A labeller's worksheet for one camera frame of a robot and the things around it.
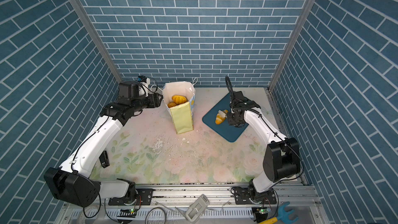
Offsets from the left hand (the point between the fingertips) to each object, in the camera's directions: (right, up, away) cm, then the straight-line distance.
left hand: (158, 95), depth 77 cm
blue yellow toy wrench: (+58, -54, -10) cm, 80 cm away
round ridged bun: (+6, -1, +19) cm, 20 cm away
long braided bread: (+33, -13, +22) cm, 42 cm away
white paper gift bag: (+11, -10, +5) cm, 16 cm away
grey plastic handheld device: (+20, -52, -8) cm, 56 cm away
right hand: (+39, -13, +11) cm, 42 cm away
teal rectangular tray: (+39, -22, +19) cm, 49 cm away
